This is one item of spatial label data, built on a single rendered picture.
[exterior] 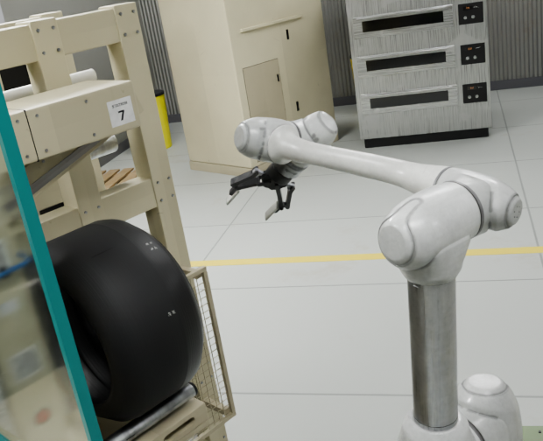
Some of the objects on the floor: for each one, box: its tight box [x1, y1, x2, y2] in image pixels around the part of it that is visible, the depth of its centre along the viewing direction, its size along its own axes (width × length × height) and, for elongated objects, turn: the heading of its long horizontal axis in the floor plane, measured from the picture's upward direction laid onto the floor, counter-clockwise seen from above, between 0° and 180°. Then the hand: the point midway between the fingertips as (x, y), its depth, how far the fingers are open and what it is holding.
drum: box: [154, 89, 173, 149], centre depth 896 cm, size 45×46×71 cm
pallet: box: [102, 167, 137, 189], centre depth 738 cm, size 122×84×11 cm
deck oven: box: [345, 0, 492, 148], centre depth 740 cm, size 140×107×179 cm
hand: (248, 206), depth 213 cm, fingers open, 13 cm apart
